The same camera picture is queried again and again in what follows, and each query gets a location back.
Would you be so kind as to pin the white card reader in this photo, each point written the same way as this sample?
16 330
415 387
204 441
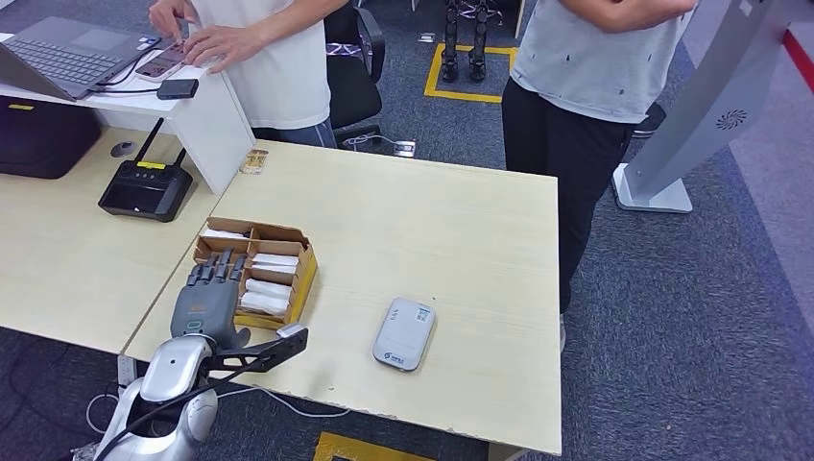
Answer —
404 334

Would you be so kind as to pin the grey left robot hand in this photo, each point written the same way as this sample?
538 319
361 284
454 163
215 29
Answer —
203 312

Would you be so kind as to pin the small floor socket plate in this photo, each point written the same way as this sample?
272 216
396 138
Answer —
427 37

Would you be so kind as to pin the black camera bracket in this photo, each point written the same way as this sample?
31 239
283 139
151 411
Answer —
254 359

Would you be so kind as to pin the person's left hand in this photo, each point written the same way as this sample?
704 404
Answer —
226 46

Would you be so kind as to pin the person's right hand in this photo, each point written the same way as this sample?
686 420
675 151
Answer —
172 16

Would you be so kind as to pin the black office chair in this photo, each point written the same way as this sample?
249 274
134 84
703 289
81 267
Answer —
350 89

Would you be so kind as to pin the grey laptop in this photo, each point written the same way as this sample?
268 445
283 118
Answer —
57 57

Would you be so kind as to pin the pink smartphone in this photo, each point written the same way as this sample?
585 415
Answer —
159 67

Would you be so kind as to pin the person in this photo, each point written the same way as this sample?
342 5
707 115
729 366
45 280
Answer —
286 83
572 83

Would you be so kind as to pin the black adapter box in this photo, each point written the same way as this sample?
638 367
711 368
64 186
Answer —
178 89

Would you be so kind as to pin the yellow floor tape marking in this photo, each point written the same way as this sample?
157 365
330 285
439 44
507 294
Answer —
464 97
330 445

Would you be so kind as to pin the grey kiosk stand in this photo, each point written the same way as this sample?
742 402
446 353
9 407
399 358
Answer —
712 108

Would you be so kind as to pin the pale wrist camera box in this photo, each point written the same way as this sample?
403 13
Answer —
291 331

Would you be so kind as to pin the grey round puck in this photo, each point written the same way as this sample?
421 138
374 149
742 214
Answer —
122 149

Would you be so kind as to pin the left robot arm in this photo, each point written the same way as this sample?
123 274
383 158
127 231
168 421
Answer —
172 369

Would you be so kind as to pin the wooden card organizer box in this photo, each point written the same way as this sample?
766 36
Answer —
304 286

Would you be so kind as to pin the person's left forearm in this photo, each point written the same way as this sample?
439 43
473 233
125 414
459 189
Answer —
305 22
626 16

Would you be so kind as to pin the black remote controller with antennas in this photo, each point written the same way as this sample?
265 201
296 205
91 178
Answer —
143 194

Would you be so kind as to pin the black carrying case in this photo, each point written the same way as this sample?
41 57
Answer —
44 140

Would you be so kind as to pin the metal floor socket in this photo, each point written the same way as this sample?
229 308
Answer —
404 149

